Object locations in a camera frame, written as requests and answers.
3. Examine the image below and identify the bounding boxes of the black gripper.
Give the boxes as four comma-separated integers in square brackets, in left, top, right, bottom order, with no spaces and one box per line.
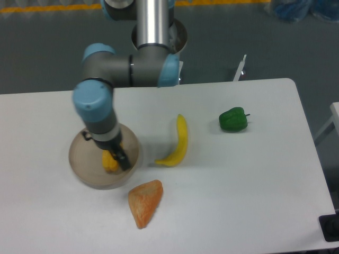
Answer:
[81,129,131,170]

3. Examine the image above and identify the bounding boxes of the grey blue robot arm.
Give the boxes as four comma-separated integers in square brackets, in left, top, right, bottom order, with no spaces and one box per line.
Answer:
[72,1,180,170]

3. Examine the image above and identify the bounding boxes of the beige round plate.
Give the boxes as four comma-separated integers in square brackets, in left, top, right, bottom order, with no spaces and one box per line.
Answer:
[68,124,141,190]

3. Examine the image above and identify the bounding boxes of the green toy pepper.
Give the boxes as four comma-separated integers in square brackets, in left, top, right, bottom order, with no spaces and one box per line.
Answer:
[219,107,249,132]

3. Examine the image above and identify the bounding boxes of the orange toy bread wedge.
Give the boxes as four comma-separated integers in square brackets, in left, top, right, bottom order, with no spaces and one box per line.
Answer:
[128,179,163,229]

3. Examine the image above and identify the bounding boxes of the yellow toy banana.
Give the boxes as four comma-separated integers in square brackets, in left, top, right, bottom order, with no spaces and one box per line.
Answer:
[154,114,189,167]

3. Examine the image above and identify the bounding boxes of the white table at right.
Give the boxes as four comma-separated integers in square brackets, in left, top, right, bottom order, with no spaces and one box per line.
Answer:
[314,102,339,146]

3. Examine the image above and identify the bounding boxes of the blue plastic bags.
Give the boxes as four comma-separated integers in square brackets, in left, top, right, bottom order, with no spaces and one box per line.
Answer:
[265,0,338,23]

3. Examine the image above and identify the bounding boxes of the black device at table edge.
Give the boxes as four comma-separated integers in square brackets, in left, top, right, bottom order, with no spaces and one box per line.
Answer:
[319,214,338,242]

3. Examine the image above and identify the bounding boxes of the white metal frame leg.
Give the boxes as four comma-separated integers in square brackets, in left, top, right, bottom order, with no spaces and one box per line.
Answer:
[233,54,247,81]

